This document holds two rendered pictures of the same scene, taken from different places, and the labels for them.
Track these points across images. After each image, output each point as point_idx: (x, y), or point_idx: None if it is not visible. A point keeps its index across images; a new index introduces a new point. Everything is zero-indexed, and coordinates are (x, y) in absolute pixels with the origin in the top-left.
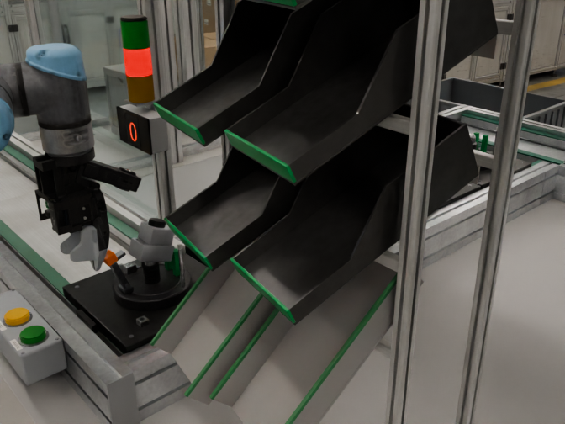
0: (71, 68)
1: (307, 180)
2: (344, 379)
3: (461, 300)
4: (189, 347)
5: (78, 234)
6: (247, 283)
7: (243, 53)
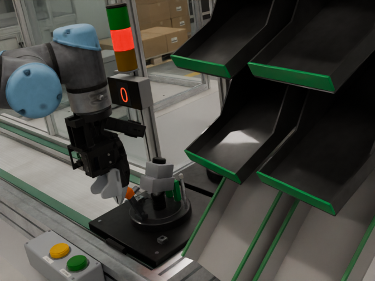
0: (91, 41)
1: (307, 99)
2: (369, 258)
3: None
4: (212, 253)
5: (102, 177)
6: (253, 194)
7: (232, 8)
